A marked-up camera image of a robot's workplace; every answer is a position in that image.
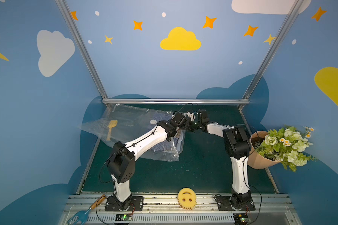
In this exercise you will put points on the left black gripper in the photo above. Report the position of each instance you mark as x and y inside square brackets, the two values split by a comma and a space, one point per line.
[184, 123]

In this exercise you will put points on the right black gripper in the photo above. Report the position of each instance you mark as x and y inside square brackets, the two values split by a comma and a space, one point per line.
[193, 121]

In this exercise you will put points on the blue checkered shirt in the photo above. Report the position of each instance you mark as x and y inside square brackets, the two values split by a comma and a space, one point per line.
[175, 143]

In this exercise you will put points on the clear plastic vacuum bag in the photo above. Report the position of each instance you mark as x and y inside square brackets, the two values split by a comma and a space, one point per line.
[133, 122]

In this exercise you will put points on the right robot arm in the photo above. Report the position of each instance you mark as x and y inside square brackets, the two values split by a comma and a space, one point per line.
[237, 146]

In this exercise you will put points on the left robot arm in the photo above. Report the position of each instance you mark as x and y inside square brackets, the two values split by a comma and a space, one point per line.
[121, 163]

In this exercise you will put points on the yellow toy shovel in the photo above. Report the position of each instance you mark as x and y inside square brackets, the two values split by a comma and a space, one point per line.
[111, 125]

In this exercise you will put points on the yellow smiley sponge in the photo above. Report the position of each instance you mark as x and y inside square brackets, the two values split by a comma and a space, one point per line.
[187, 199]

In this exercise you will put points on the flower bouquet in paper pot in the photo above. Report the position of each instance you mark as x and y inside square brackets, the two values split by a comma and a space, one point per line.
[286, 146]

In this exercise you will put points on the right circuit board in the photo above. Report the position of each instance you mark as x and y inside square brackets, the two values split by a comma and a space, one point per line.
[241, 219]

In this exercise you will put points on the circuit board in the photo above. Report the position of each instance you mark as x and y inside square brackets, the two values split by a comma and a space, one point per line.
[241, 219]
[123, 218]

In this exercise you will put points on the left circuit board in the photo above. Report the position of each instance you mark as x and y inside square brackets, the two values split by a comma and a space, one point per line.
[123, 218]

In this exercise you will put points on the aluminium frame back bar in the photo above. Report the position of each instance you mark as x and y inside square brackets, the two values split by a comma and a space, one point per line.
[176, 101]

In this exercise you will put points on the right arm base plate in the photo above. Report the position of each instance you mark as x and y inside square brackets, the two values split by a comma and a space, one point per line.
[229, 203]

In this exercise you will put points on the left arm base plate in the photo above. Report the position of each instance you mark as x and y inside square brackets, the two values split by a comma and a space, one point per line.
[132, 203]

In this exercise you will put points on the blue fork wooden handle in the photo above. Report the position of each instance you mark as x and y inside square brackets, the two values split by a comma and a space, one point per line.
[81, 217]

